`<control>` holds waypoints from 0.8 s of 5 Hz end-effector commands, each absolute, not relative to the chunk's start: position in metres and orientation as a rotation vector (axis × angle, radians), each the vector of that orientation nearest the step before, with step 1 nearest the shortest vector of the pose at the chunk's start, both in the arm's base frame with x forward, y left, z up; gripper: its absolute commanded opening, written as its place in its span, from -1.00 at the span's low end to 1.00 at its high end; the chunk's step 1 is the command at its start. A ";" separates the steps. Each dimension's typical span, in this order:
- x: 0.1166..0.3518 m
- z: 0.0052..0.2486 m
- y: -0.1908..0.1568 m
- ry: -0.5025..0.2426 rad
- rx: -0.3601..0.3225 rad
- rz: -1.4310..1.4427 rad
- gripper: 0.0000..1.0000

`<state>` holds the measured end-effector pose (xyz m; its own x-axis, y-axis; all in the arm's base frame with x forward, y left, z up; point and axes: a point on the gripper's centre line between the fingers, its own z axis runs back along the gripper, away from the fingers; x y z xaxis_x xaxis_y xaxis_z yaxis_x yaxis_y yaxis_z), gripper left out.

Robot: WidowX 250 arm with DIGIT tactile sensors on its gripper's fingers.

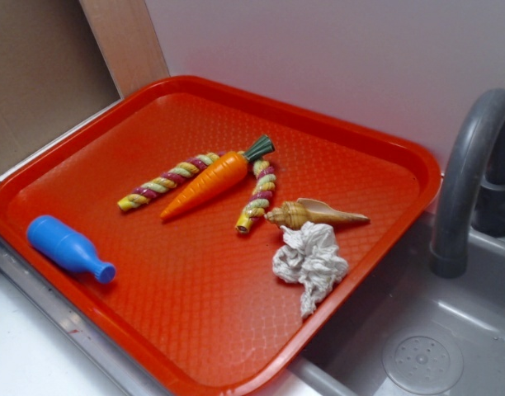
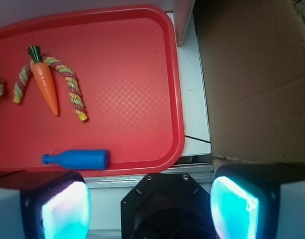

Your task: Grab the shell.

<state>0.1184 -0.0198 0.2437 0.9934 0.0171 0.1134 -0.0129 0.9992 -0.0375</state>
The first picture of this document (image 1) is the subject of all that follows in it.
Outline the tan spiral sea shell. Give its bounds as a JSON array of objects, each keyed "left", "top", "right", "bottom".
[{"left": 264, "top": 198, "right": 370, "bottom": 230}]

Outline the orange toy carrot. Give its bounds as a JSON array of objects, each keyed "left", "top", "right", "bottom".
[{"left": 160, "top": 135, "right": 275, "bottom": 222}]

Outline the orange plastic tray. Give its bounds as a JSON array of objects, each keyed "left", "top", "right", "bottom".
[{"left": 0, "top": 77, "right": 441, "bottom": 395}]

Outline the crumpled white cloth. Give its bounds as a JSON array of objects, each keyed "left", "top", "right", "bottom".
[{"left": 272, "top": 222, "right": 349, "bottom": 319}]

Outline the blue plastic toy bottle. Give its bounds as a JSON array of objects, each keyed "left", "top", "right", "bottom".
[{"left": 26, "top": 215, "right": 116, "bottom": 284}]

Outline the grey plastic toy sink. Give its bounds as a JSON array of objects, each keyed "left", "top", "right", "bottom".
[{"left": 290, "top": 214, "right": 505, "bottom": 395}]

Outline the grey toy faucet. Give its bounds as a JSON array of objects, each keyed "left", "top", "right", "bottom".
[{"left": 430, "top": 88, "right": 505, "bottom": 278}]

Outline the brown cardboard panel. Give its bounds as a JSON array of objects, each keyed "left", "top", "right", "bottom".
[{"left": 0, "top": 1, "right": 119, "bottom": 175}]

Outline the multicoloured twisted rope toy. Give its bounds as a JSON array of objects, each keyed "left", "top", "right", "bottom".
[{"left": 117, "top": 153, "right": 276, "bottom": 234}]

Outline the light wooden post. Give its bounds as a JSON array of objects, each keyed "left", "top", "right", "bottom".
[{"left": 80, "top": 0, "right": 170, "bottom": 97}]

